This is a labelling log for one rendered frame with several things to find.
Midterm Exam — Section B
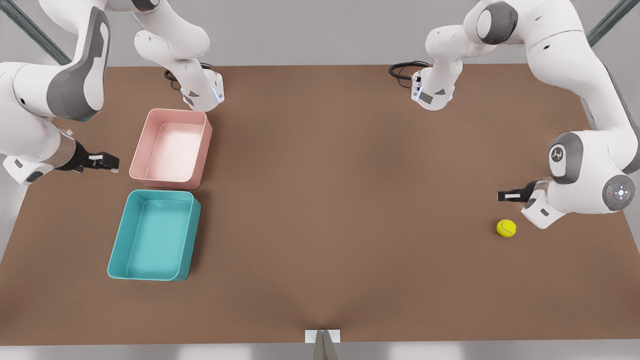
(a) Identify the black cable loop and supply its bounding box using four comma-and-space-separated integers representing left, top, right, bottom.
388, 60, 432, 91
164, 62, 214, 92

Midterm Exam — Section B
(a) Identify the pink rectangular tray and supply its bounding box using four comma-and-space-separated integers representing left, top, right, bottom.
129, 108, 213, 191

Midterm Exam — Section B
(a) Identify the silver frame post with foot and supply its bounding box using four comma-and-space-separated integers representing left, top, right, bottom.
305, 329, 341, 360

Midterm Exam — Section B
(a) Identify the teal rectangular tray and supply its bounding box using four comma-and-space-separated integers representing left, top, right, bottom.
107, 189, 202, 282

